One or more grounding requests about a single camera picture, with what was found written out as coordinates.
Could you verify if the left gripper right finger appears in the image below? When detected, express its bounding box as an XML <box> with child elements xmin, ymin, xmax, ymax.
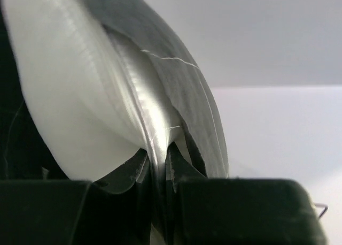
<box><xmin>165</xmin><ymin>144</ymin><xmax>328</xmax><ymax>244</ymax></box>

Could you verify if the white pillow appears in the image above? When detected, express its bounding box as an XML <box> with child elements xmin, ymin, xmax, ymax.
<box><xmin>1</xmin><ymin>0</ymin><xmax>188</xmax><ymax>245</ymax></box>

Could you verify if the dark grey checked pillowcase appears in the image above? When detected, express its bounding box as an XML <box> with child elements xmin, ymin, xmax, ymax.
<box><xmin>84</xmin><ymin>0</ymin><xmax>229</xmax><ymax>178</ymax></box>

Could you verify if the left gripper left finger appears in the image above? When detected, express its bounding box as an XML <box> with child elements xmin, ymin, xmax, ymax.
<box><xmin>1</xmin><ymin>149</ymin><xmax>151</xmax><ymax>244</ymax></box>

